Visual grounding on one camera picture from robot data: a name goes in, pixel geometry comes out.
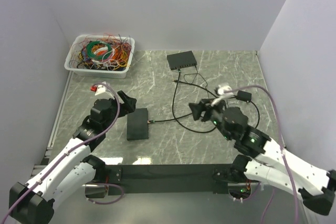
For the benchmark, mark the black network switch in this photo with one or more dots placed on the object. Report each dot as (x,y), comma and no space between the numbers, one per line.
(181,60)
(137,125)

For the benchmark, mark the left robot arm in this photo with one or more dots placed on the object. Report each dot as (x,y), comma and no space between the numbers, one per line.
(37,199)

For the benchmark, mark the white wire basket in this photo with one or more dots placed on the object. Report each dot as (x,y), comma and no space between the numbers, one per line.
(105,56)

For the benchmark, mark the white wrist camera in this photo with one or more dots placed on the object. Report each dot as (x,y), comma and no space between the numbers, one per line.
(223,92)
(101,89)

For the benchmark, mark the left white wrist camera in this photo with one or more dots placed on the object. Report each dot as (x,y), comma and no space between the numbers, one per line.
(101,89)

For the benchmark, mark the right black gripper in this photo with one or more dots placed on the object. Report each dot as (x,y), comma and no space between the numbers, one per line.
(207,105)

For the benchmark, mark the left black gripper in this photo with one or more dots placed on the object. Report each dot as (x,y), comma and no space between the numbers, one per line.
(128,106)

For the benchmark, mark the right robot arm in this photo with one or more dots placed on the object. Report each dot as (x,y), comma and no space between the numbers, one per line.
(268,163)

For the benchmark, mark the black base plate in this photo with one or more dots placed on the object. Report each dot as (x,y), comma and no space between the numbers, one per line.
(170,178)

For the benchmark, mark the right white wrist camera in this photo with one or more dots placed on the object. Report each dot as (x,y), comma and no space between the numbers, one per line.
(223,92)

